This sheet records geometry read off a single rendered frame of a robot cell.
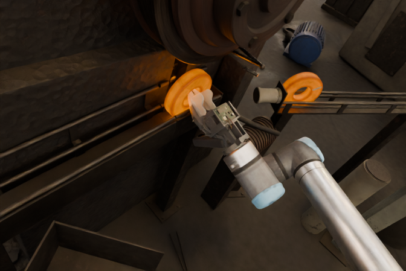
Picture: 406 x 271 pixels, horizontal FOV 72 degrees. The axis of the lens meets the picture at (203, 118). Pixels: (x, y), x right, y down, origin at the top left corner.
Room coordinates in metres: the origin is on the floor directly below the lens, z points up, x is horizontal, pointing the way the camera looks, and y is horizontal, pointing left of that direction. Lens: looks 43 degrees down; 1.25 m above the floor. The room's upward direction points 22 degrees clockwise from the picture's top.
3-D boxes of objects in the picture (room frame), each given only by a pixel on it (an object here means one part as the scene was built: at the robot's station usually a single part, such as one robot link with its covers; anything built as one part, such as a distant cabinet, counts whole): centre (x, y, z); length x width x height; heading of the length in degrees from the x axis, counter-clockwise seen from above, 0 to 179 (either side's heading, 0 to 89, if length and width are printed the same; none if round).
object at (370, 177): (0.91, -0.75, 0.26); 0.12 x 0.12 x 0.52
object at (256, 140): (0.85, -0.22, 0.27); 0.22 x 0.13 x 0.53; 151
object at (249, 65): (0.84, -0.04, 0.68); 0.11 x 0.08 x 0.24; 61
